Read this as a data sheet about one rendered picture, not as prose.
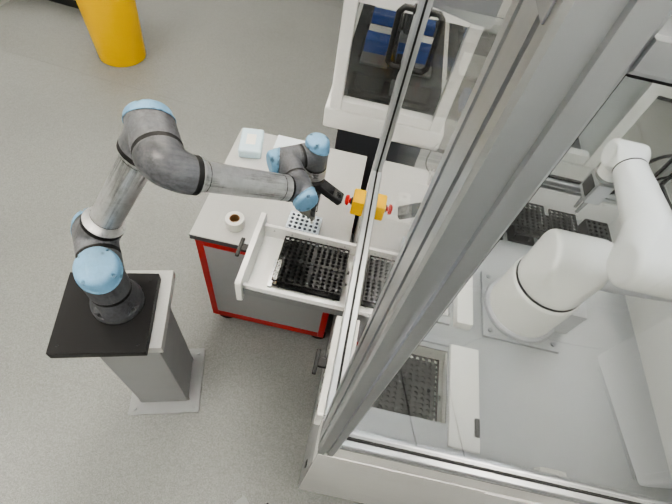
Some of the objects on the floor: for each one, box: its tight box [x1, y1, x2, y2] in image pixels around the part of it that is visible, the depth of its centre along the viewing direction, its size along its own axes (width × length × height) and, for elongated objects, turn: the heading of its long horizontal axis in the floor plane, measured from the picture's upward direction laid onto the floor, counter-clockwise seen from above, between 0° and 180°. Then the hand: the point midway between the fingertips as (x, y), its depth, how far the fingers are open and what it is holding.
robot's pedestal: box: [100, 270, 205, 416], centre depth 164 cm, size 30×30×76 cm
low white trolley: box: [189, 128, 367, 339], centre depth 201 cm, size 58×62×76 cm
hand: (314, 215), depth 154 cm, fingers open, 3 cm apart
